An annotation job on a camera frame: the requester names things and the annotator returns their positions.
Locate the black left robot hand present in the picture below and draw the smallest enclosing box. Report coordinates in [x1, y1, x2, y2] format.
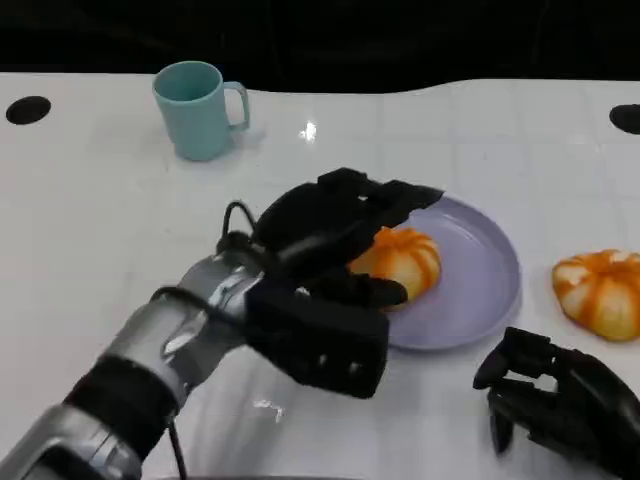
[252, 168, 446, 312]

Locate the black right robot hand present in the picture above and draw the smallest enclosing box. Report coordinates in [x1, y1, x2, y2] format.
[472, 326, 640, 480]

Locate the orange and white bread roll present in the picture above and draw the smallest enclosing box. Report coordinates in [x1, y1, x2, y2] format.
[347, 226, 443, 312]
[551, 248, 640, 343]

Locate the pale green mug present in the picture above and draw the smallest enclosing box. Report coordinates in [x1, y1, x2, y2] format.
[152, 60, 251, 163]

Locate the lilac plate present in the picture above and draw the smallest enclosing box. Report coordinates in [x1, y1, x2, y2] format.
[383, 193, 523, 352]

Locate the black table grommet hole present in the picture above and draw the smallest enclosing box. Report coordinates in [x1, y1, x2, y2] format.
[608, 103, 640, 135]
[5, 95, 53, 127]

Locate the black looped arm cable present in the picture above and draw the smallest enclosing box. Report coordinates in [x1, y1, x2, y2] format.
[215, 200, 281, 271]

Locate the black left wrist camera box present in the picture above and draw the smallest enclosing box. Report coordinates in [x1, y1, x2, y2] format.
[244, 277, 391, 400]

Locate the black thin arm cable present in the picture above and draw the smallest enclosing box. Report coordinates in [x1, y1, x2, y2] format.
[148, 285, 261, 480]

